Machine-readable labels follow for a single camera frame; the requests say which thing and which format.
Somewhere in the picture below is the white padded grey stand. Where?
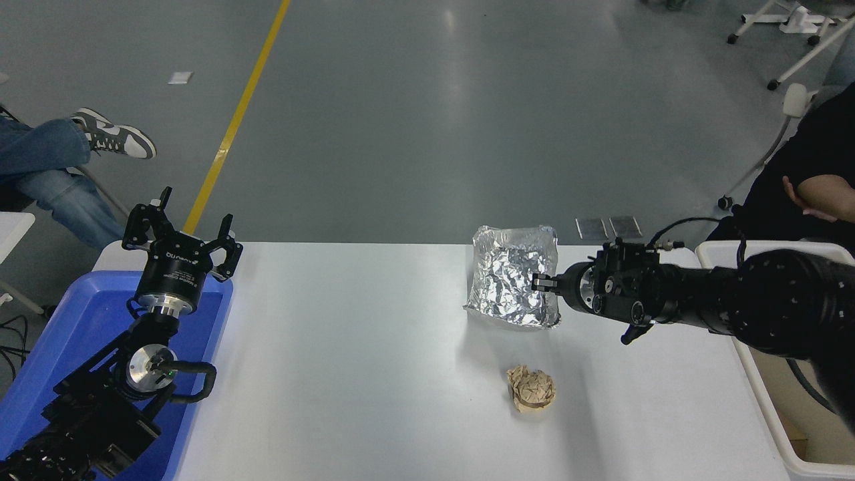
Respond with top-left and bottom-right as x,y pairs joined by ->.
718,84 -> 812,209

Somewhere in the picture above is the silver foil tray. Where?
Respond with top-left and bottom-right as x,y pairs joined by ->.
464,225 -> 562,328

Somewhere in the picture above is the white wheeled frame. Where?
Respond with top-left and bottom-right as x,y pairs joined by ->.
727,0 -> 855,91

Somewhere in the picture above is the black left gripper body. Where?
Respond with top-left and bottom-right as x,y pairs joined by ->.
136,238 -> 214,303

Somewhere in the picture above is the black floor cable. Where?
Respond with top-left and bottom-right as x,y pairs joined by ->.
0,314 -> 29,381

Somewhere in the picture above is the seated person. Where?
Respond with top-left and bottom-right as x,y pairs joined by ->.
0,104 -> 158,251

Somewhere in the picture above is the large pale plastic bin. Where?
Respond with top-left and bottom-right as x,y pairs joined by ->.
695,240 -> 855,478

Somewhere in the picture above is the blue plastic tray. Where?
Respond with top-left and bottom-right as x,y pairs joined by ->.
0,271 -> 233,481

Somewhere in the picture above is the crumpled tan paper ball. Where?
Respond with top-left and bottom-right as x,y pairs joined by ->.
506,364 -> 556,413

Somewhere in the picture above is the small white table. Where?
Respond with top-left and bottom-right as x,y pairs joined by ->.
0,212 -> 53,316

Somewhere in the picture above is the person beside bin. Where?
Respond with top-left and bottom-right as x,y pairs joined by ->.
707,84 -> 855,258

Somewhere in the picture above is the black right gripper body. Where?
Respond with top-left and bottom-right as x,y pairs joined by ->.
600,240 -> 669,328

